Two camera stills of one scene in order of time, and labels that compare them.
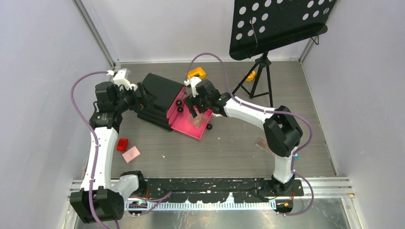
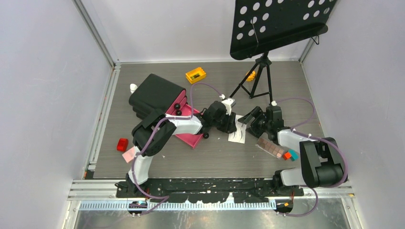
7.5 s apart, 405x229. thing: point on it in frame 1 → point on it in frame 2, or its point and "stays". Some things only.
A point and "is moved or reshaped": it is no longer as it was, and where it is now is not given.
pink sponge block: (131, 154) stays
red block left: (122, 144) stays
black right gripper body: (202, 104) → (268, 125)
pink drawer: (181, 117) is moved or reshaped
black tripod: (263, 61) stays
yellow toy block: (198, 72) stays
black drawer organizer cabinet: (155, 115) stays
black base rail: (206, 190) stays
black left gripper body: (126, 99) → (225, 123)
